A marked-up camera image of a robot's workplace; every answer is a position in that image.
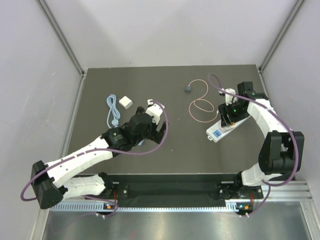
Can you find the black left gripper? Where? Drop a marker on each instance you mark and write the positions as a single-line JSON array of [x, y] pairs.
[[155, 135]]

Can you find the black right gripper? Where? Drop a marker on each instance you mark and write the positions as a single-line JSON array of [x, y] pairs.
[[224, 110]]

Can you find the small white USB charger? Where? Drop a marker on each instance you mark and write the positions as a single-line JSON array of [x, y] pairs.
[[125, 102]]

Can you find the white cube socket adapter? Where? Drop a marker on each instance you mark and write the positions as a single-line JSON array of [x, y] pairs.
[[227, 128]]

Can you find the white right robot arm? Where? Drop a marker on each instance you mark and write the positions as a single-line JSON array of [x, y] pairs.
[[282, 149]]

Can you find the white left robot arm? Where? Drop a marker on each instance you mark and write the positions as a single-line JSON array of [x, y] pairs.
[[58, 180]]

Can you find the white multicolour power strip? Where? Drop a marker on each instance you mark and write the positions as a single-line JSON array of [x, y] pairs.
[[215, 134]]

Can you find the dark grey USB charger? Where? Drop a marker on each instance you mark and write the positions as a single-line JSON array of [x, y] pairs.
[[188, 89]]

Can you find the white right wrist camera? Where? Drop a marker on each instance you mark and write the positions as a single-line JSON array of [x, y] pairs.
[[229, 99]]

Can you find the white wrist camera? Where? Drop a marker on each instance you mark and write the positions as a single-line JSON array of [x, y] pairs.
[[229, 99], [154, 110]]

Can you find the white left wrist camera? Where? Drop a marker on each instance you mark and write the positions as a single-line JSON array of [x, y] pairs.
[[154, 110]]

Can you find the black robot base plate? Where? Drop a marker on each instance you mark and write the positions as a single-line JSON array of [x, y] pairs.
[[176, 190]]

